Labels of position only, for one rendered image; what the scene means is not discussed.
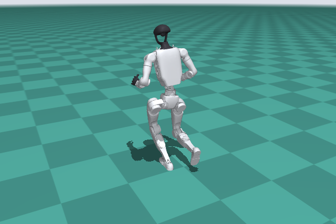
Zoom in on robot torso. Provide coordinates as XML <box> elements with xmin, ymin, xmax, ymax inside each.
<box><xmin>153</xmin><ymin>46</ymin><xmax>183</xmax><ymax>110</ymax></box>

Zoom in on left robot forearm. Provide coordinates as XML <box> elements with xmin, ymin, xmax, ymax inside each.
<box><xmin>135</xmin><ymin>77</ymin><xmax>145</xmax><ymax>89</ymax></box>

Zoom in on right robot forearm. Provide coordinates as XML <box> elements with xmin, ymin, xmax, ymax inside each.
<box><xmin>181</xmin><ymin>71</ymin><xmax>192</xmax><ymax>81</ymax></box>

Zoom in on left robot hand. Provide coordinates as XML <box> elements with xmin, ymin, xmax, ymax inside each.
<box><xmin>131</xmin><ymin>74</ymin><xmax>139</xmax><ymax>86</ymax></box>

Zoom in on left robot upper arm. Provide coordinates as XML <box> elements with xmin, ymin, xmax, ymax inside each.
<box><xmin>140</xmin><ymin>52</ymin><xmax>156</xmax><ymax>87</ymax></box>

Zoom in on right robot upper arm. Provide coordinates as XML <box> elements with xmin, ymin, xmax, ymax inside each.
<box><xmin>178</xmin><ymin>48</ymin><xmax>197</xmax><ymax>77</ymax></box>

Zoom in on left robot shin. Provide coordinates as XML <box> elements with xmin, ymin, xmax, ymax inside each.
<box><xmin>149</xmin><ymin>126</ymin><xmax>171</xmax><ymax>164</ymax></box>

